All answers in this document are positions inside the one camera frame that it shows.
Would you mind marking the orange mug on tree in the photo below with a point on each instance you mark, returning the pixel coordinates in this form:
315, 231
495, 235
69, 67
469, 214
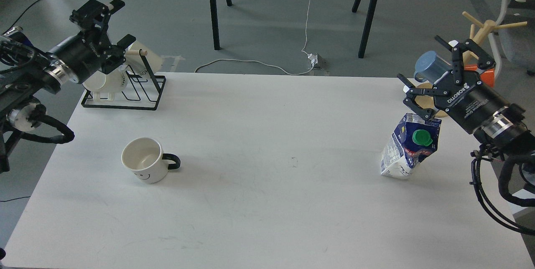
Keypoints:
487, 76

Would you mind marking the wooden mug tree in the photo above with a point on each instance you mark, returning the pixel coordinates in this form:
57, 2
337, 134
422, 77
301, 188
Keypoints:
480, 32

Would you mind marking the blue mug on tree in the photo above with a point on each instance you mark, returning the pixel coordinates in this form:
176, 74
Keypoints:
430, 67

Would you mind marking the blue white milk carton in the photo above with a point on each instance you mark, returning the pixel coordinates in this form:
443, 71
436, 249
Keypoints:
411, 142

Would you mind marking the white mug on rack front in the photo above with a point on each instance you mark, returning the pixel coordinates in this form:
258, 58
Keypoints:
100, 84

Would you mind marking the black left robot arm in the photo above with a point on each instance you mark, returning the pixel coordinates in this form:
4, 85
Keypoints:
30, 70

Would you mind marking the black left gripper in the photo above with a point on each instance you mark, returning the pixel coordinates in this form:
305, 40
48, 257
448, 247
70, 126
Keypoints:
90, 50

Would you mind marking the grey power socket box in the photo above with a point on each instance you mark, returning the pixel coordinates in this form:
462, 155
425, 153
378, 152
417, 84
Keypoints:
317, 61

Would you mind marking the cream mug on rack rear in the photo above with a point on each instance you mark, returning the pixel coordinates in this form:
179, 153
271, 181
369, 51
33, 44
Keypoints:
133, 58

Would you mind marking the white smiley mug black handle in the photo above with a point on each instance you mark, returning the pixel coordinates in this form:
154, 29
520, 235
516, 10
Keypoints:
145, 158

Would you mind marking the black wire cup rack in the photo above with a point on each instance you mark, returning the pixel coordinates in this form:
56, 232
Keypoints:
139, 94

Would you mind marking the grey office chair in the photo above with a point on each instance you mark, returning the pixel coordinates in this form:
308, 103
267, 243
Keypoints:
515, 43

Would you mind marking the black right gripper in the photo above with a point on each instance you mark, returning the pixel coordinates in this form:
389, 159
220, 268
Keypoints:
472, 101

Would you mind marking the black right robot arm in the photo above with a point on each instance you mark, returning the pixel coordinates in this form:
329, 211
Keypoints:
517, 142

